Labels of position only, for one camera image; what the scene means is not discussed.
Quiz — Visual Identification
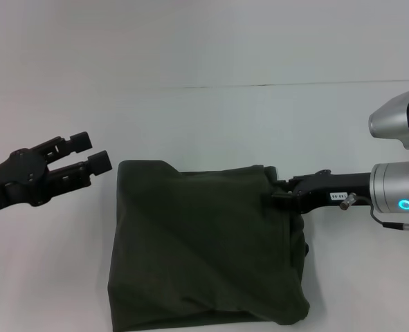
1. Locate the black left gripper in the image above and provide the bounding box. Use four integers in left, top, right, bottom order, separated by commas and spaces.
0, 131, 113, 217

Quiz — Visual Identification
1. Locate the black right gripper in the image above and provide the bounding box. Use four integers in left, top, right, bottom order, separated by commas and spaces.
269, 169, 373, 215

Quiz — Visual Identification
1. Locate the dark green FREE t-shirt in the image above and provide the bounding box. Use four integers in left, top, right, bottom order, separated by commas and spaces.
106, 159, 311, 326

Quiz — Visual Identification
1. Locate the thin black cable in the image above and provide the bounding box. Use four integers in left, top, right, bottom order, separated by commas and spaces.
354, 196, 406, 230

